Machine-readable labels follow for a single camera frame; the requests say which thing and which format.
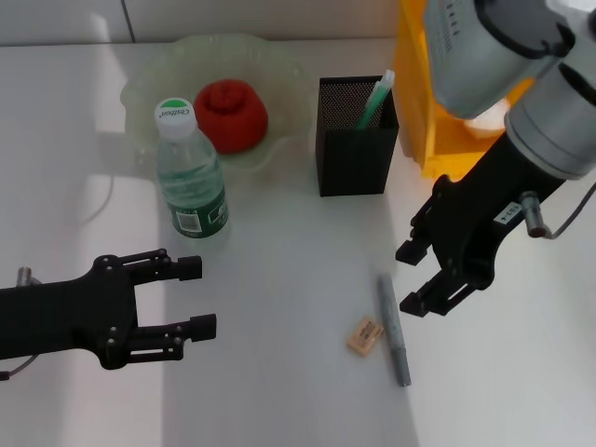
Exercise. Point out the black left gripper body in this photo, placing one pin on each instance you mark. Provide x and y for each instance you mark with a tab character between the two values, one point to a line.
70	316

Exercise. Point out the red-orange knitted orange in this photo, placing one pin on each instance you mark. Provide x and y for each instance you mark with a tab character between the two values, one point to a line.
233	121

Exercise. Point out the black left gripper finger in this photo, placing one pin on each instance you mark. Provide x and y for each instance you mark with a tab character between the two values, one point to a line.
188	267
202	328

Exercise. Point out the grey pen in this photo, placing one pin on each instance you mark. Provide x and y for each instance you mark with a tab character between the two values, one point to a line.
393	330

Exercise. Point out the yellow plastic bin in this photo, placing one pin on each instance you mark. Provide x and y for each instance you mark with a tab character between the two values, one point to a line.
414	93

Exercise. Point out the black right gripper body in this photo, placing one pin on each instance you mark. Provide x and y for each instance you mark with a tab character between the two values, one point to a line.
479	219

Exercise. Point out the tan eraser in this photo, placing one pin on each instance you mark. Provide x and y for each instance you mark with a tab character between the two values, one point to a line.
364	336

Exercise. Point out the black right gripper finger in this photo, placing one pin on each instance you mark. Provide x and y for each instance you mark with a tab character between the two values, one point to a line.
433	300
416	247

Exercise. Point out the clear green-label water bottle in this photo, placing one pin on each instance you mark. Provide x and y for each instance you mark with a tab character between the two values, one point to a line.
191	186

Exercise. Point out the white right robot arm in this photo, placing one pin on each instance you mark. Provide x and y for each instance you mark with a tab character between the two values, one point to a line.
475	56

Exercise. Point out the black mesh pen holder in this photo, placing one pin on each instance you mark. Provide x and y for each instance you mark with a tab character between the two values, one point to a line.
354	163

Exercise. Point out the green white toothbrush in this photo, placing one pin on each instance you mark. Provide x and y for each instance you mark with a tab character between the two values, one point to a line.
375	104

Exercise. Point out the pale green glass fruit plate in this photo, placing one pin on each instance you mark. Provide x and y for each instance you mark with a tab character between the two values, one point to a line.
279	93

